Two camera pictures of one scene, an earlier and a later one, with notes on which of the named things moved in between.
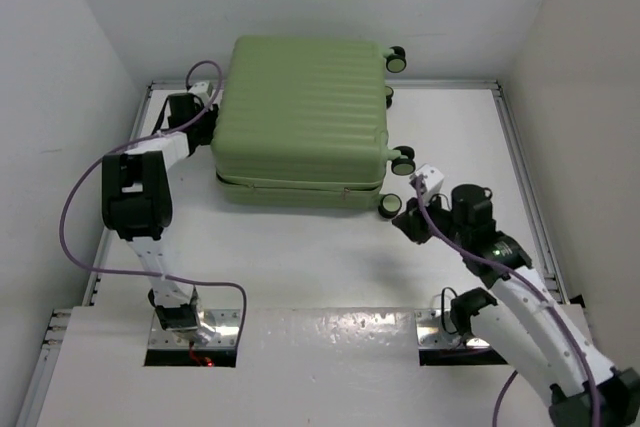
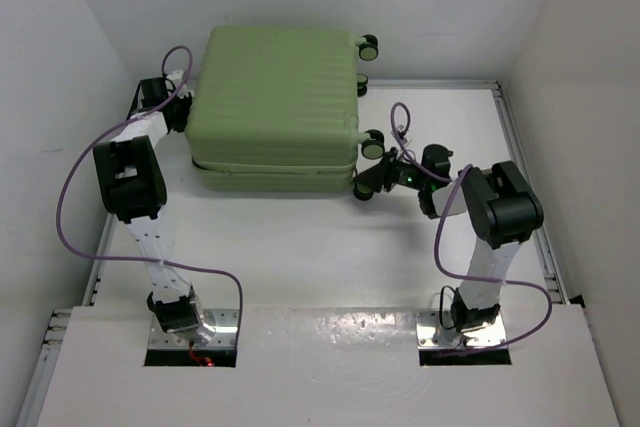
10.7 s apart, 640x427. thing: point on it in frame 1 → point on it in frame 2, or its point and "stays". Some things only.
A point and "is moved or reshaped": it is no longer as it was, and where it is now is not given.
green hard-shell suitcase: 302,122 is moved or reshaped
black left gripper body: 207,124 → 180,109
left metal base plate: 226,334 stays
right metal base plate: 431,333 stays
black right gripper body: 419,227 → 393,171
